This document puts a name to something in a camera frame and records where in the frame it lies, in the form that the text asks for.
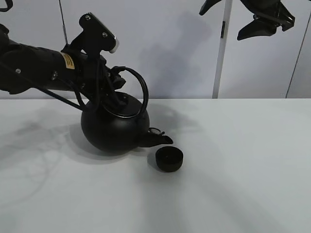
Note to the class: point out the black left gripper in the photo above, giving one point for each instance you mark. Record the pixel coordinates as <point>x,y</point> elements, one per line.
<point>83,71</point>

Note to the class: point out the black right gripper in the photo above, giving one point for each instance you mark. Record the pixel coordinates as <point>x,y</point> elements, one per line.
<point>267,15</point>

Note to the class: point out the black cast iron teapot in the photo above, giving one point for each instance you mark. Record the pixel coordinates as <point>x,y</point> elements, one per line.
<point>123,128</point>

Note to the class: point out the small black teacup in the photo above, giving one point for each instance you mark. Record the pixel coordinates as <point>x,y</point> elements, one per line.
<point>169,159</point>

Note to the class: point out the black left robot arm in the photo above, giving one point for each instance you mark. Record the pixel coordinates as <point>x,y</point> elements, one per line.
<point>23,67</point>

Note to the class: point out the white vertical wall post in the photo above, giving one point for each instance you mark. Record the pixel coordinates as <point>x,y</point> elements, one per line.
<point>222,46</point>

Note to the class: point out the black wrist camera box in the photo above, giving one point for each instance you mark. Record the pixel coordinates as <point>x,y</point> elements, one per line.
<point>94,38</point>

